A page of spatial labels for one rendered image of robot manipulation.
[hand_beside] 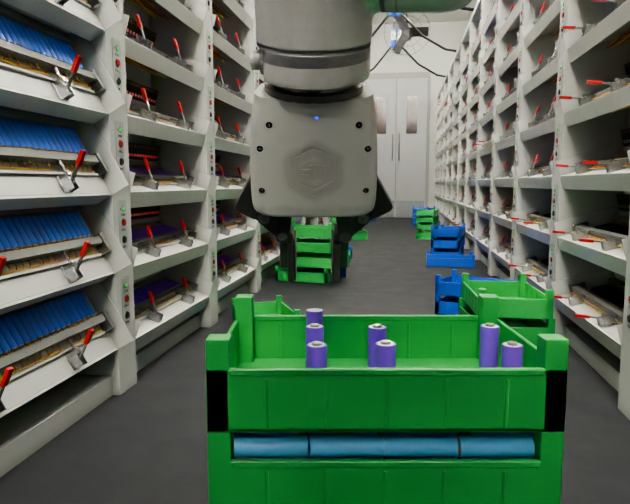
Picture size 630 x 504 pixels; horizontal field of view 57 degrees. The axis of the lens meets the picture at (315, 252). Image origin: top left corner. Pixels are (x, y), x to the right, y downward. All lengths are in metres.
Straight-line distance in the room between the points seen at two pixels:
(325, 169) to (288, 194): 0.04
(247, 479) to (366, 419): 0.11
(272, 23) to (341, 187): 0.13
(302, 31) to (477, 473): 0.38
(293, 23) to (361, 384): 0.28
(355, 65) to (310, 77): 0.03
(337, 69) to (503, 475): 0.36
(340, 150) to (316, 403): 0.21
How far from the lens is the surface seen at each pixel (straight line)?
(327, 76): 0.42
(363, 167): 0.46
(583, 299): 1.97
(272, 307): 2.37
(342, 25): 0.41
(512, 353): 0.54
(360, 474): 0.53
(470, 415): 0.52
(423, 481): 0.54
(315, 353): 0.51
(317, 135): 0.44
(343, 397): 0.50
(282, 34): 0.42
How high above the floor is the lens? 0.53
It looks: 7 degrees down
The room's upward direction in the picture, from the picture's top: straight up
